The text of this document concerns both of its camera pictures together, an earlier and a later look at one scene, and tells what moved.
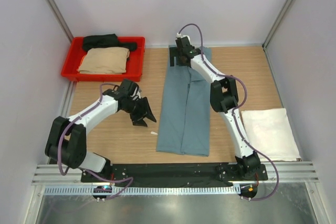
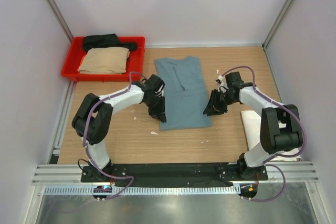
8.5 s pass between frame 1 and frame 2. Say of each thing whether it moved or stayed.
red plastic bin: stayed
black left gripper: moved
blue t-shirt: moved
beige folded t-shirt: stayed
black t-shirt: stayed
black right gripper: moved
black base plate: stayed
